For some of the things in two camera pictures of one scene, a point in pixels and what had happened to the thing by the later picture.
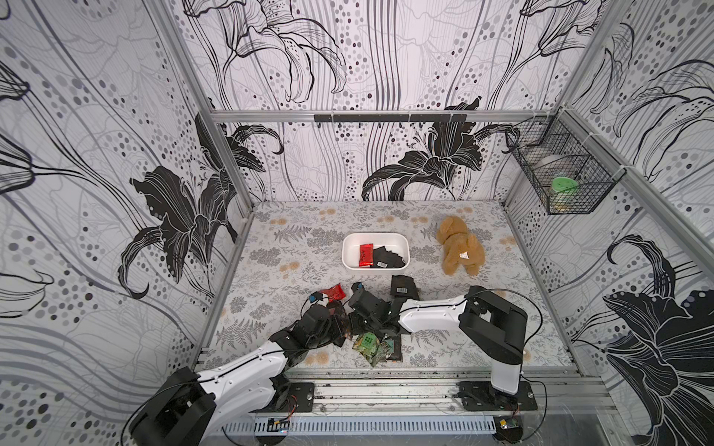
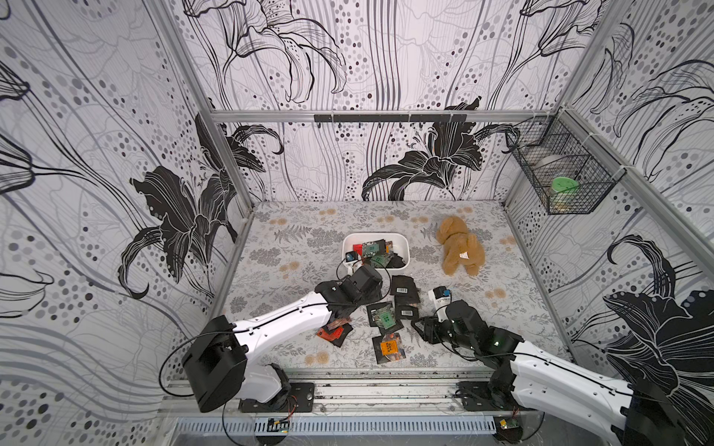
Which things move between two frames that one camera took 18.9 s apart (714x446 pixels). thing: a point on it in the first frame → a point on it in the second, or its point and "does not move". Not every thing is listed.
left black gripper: (339, 331) → (374, 292)
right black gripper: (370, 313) → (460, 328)
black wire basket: (572, 171) does not move
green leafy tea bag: (372, 348) → (379, 258)
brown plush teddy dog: (460, 247) does not move
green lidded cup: (563, 192) does not move
